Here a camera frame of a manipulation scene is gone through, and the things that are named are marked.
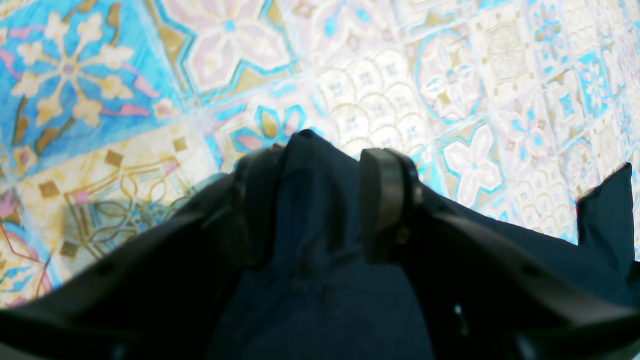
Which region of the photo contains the black T-shirt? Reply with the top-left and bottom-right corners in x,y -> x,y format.
206,130 -> 639,360

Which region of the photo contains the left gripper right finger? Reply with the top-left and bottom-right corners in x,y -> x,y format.
359,148 -> 639,360

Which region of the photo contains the patterned tablecloth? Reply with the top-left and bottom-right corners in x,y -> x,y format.
0,0 -> 639,308

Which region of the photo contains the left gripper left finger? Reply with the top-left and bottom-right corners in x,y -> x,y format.
1,145 -> 285,360

